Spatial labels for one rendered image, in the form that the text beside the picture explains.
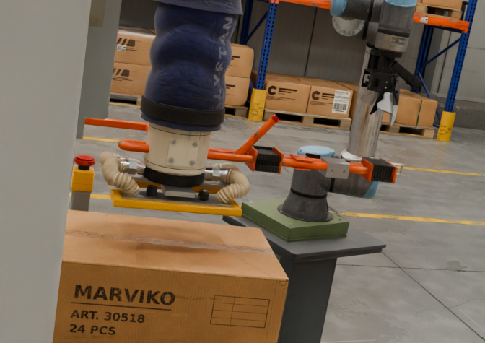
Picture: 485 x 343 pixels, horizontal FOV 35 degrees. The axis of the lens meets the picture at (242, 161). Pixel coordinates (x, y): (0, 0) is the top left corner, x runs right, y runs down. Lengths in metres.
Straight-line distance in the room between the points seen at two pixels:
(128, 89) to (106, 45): 8.18
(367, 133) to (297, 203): 0.39
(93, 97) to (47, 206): 0.20
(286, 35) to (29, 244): 10.18
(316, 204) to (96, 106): 2.06
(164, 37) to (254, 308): 0.74
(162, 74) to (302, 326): 1.56
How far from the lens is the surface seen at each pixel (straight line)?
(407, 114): 10.55
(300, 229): 2.97
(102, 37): 1.07
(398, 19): 2.19
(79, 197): 2.60
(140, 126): 2.33
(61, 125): 0.93
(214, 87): 1.99
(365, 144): 3.00
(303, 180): 3.05
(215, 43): 1.97
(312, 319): 3.25
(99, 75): 1.08
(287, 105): 9.84
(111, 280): 1.99
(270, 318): 2.09
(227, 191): 2.04
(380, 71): 2.22
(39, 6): 0.91
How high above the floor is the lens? 1.69
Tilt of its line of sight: 13 degrees down
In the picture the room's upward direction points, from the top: 9 degrees clockwise
